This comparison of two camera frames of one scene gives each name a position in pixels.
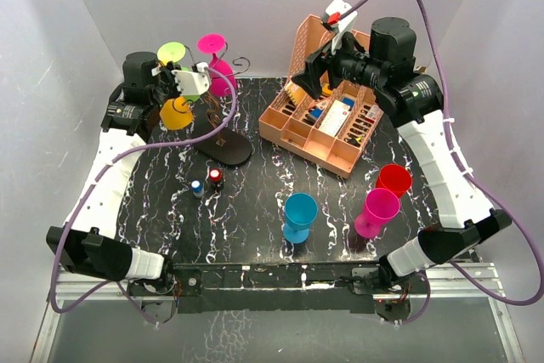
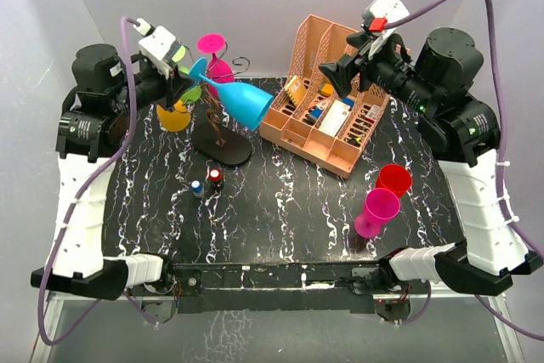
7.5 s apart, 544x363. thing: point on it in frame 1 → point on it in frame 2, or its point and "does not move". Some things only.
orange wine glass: [176, 113] does not move
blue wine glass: [301, 210] → [248, 104]
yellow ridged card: [296, 92] does not move
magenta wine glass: [218, 85] does not move
